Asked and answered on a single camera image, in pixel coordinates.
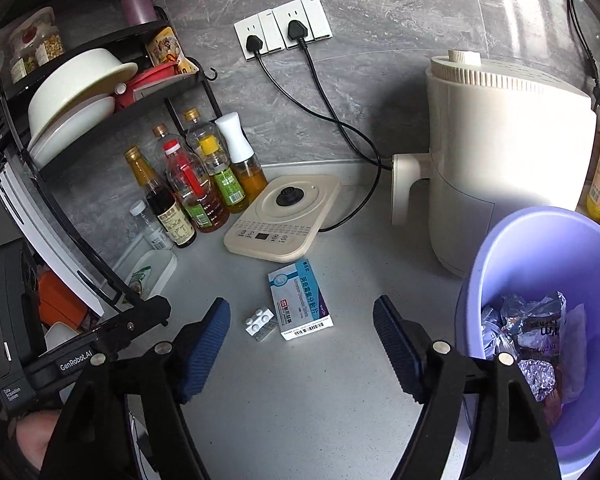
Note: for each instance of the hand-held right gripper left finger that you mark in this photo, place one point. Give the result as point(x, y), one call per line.
point(207, 350)

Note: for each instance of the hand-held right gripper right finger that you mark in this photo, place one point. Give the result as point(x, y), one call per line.
point(397, 350)

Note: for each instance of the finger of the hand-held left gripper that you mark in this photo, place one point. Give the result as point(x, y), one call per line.
point(130, 326)

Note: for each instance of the white pill blister pack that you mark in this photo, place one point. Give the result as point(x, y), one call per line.
point(257, 320)

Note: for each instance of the silver pill blister pack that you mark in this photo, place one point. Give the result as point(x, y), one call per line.
point(266, 335)

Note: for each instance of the blue and white medicine box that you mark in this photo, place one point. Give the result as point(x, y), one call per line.
point(300, 300)

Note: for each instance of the silver foil snack bag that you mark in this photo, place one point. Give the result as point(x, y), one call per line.
point(530, 310)

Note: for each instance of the foil ball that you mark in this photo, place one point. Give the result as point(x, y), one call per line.
point(537, 380)

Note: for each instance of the purple plastic bucket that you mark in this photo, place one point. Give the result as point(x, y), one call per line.
point(530, 240)

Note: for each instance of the person's left forearm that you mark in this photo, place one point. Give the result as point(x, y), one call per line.
point(0, 450)

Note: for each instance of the person's left hand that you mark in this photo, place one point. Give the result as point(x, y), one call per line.
point(35, 435)

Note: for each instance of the orange object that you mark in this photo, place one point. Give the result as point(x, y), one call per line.
point(60, 300)

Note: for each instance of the white plastic tray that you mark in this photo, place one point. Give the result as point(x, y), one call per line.
point(162, 265)

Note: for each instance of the dark soy sauce bottle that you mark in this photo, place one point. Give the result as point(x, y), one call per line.
point(172, 220)

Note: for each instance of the small clear white cap bottle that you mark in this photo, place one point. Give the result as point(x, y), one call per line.
point(140, 210)

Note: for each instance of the cream kettle base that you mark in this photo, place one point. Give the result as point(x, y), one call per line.
point(260, 230)

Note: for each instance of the red cap oil bottle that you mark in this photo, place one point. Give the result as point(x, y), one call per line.
point(200, 205)

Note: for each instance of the yellow cap green label bottle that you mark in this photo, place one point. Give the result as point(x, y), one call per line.
point(227, 185)

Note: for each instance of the clear bottle with gold cap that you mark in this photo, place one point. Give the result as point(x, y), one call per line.
point(192, 116)
point(161, 132)

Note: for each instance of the cream plate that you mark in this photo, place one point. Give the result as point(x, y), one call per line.
point(75, 130)

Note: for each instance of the white top oil sprayer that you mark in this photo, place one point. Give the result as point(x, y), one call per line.
point(232, 135)

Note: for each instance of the cream air fryer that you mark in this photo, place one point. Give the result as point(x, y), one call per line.
point(505, 160)

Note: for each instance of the large cream bowl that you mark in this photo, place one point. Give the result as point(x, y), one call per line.
point(80, 85)

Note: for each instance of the red plastic container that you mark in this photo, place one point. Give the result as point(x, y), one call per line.
point(150, 82)

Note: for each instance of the glass spice jar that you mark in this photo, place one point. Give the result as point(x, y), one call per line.
point(50, 50)
point(19, 70)

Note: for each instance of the black kitchen rack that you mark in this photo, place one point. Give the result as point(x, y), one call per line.
point(187, 82)

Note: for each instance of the small yellow packet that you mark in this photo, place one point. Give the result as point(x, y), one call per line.
point(186, 66)

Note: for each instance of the orange snack packet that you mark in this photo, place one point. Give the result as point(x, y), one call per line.
point(165, 47)

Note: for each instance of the clear lidded food container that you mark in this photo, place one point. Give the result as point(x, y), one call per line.
point(32, 32)

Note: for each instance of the pink plastic bottle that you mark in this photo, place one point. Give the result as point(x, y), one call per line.
point(137, 7)

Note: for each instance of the white wall socket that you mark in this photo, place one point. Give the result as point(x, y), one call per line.
point(270, 25)
point(317, 15)

